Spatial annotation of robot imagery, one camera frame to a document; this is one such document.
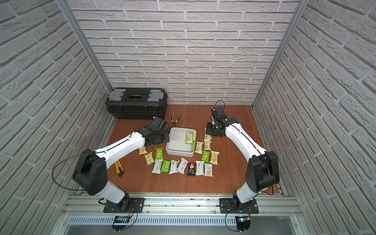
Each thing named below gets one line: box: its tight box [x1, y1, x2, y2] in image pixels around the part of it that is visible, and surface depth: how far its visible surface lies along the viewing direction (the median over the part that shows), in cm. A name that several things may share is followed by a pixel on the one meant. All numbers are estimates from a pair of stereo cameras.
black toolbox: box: [105, 88, 168, 120], surface depth 102 cm
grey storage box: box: [165, 127, 197, 158], surface depth 96 cm
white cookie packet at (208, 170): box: [204, 163, 214, 178], surface depth 87 cm
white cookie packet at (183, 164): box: [177, 157, 189, 175], surface depth 89 cm
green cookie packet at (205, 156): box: [200, 150, 211, 163], surface depth 92 cm
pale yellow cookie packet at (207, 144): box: [203, 139, 212, 151], surface depth 97 cm
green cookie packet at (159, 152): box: [155, 147, 165, 161], surface depth 93 cm
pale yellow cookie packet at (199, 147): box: [194, 141, 205, 155], surface depth 96 cm
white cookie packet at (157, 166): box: [151, 159, 164, 174], surface depth 87 cm
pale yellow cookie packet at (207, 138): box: [203, 127, 212, 145], surface depth 98 cm
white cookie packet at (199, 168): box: [195, 160, 205, 176], surface depth 87 cm
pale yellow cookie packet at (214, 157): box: [209, 150, 220, 165], surface depth 91 cm
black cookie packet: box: [187, 162, 197, 177], surface depth 87 cm
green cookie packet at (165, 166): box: [160, 159, 172, 173], surface depth 87 cm
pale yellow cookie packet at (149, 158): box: [143, 151, 156, 166], surface depth 91 cm
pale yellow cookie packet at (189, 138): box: [185, 132, 194, 145], surface depth 99 cm
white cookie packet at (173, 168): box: [168, 160, 180, 175], surface depth 87 cm
